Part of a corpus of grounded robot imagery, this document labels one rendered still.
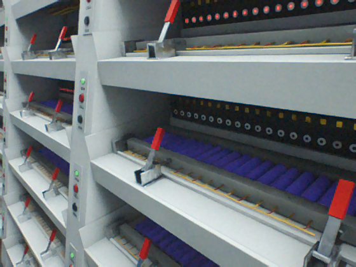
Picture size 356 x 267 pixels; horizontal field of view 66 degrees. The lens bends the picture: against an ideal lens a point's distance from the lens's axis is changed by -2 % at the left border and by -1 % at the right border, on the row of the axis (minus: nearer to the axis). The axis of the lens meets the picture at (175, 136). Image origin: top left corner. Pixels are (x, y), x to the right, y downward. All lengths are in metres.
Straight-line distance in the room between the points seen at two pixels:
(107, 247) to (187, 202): 0.29
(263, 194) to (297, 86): 0.15
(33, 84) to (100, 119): 0.70
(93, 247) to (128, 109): 0.30
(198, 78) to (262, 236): 0.20
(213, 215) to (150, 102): 0.34
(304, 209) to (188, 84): 0.20
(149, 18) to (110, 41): 0.11
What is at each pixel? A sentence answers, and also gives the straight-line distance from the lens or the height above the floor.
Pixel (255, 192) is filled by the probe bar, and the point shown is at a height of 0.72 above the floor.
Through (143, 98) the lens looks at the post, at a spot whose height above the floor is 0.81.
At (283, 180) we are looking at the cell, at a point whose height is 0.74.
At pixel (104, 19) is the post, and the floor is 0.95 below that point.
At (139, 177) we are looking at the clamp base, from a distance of 0.45.
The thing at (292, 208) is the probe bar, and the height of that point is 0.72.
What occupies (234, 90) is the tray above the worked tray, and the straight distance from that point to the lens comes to 0.31.
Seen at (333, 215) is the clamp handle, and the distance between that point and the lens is 0.29.
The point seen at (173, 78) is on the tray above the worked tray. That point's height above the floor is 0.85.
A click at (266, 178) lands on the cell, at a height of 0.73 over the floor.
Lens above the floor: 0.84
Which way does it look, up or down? 9 degrees down
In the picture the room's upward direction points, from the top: 7 degrees clockwise
